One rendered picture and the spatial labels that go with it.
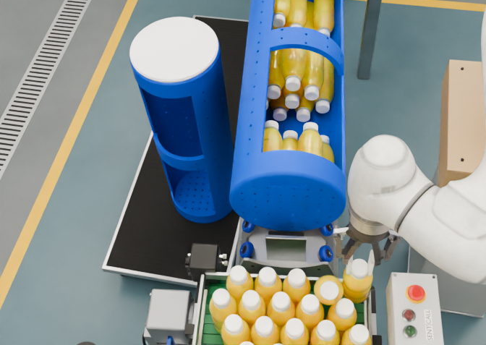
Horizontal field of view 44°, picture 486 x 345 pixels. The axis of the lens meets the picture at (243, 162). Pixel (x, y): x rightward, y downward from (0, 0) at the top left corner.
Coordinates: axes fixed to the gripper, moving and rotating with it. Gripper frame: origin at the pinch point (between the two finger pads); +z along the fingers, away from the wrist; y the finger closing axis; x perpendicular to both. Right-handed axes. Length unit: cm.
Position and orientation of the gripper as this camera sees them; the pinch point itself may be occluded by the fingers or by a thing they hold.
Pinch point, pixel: (359, 262)
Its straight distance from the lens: 134.6
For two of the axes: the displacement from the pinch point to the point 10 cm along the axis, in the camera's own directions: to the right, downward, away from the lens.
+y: -9.9, -0.4, 1.0
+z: 0.6, 5.7, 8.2
